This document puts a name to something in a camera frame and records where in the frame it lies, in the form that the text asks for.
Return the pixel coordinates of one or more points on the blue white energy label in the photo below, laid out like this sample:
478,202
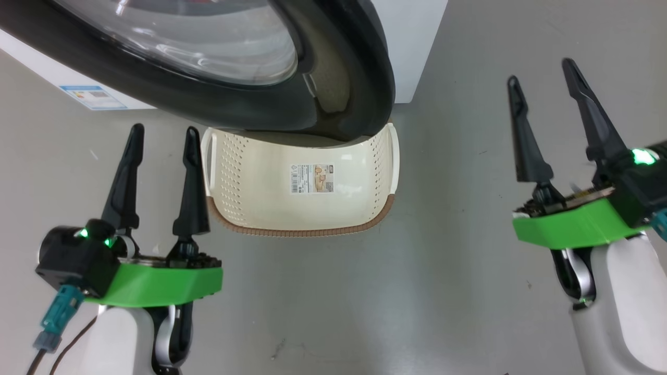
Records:
94,98

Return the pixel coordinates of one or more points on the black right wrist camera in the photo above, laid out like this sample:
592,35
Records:
641,187

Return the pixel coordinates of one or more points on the white front-load washing machine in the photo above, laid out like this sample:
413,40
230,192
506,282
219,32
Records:
411,47

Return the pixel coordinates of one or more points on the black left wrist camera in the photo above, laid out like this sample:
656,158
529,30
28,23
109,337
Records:
73,260

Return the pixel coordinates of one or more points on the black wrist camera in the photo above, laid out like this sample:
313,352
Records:
641,187
73,260

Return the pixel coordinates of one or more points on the black glass washing machine door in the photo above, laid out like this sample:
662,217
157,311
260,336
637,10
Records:
208,109

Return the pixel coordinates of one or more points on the cream perforated laundry basket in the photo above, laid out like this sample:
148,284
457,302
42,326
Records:
260,198

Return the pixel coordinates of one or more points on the basket product label sticker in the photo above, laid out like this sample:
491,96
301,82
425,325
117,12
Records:
312,178

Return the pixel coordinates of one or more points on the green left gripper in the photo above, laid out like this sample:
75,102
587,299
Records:
156,284

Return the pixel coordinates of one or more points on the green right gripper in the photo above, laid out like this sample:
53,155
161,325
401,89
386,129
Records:
573,226

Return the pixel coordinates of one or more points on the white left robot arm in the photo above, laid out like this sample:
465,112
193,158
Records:
120,344

